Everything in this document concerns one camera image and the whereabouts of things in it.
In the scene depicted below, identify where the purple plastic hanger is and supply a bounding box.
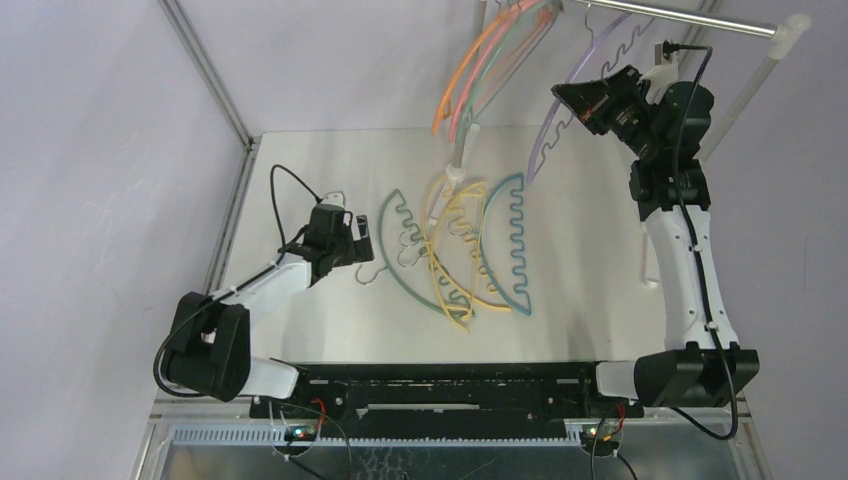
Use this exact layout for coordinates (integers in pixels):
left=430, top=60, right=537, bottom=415
left=525, top=11, right=657, bottom=184

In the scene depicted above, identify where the light green plastic hanger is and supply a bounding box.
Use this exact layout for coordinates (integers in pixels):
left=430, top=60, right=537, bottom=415
left=457, top=0, right=564, bottom=148

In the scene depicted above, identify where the pink plastic hanger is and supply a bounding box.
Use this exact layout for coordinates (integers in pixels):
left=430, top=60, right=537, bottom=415
left=447, top=0, right=551, bottom=143

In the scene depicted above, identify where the teal plastic hanger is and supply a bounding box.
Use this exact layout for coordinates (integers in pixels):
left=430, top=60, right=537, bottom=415
left=479, top=172, right=533, bottom=317

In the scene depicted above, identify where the orange plastic hanger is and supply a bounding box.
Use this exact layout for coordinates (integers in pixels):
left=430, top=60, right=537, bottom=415
left=430, top=1, right=539, bottom=141

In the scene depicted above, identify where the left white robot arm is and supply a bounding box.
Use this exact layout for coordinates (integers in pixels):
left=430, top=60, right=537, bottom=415
left=152, top=203, right=374, bottom=417

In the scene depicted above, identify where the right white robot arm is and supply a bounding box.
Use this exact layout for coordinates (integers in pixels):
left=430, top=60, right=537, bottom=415
left=551, top=66, right=760, bottom=416

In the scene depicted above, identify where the pale yellow plastic hanger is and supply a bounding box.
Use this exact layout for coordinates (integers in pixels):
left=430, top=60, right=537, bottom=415
left=421, top=173, right=465, bottom=242

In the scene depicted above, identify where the chrome clothes rack bar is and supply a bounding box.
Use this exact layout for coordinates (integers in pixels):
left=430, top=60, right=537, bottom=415
left=578, top=0, right=781, bottom=38

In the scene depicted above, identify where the left small circuit board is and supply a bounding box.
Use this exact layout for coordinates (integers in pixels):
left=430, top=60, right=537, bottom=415
left=284, top=426, right=318, bottom=444

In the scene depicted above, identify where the small circuit board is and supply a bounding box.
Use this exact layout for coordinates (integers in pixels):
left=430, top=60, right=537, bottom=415
left=284, top=426, right=318, bottom=444
left=580, top=427, right=612, bottom=445

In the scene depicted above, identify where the right small circuit board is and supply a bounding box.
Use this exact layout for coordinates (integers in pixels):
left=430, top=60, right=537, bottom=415
left=580, top=427, right=612, bottom=445

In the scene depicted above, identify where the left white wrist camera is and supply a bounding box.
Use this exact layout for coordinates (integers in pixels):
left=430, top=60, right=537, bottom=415
left=321, top=191, right=346, bottom=210

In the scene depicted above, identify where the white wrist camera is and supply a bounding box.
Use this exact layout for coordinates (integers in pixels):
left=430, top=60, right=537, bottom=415
left=641, top=41, right=679, bottom=88
left=321, top=191, right=346, bottom=210

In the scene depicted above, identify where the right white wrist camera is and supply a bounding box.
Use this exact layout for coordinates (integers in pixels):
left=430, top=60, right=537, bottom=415
left=641, top=41, right=679, bottom=88

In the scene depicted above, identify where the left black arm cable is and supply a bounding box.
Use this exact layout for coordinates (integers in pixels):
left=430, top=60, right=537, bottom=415
left=152, top=164, right=325, bottom=399

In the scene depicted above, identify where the white clothes rack left post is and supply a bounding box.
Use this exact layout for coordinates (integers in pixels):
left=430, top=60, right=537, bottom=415
left=445, top=0, right=488, bottom=188

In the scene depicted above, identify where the left aluminium frame profile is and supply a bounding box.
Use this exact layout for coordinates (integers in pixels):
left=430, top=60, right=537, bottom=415
left=130, top=1, right=256, bottom=479

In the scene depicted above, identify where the aluminium frame profile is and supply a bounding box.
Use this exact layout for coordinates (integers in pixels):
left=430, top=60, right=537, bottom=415
left=632, top=0, right=773, bottom=480
left=130, top=1, right=256, bottom=479

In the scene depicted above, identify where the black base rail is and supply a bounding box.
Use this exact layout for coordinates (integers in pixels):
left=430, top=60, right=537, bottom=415
left=249, top=361, right=644, bottom=437

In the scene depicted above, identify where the white slotted cable duct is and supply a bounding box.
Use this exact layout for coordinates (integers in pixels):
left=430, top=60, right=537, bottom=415
left=170, top=423, right=582, bottom=447

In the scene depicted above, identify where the right aluminium frame profile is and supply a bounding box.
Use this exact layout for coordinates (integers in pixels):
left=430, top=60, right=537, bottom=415
left=632, top=0, right=773, bottom=480

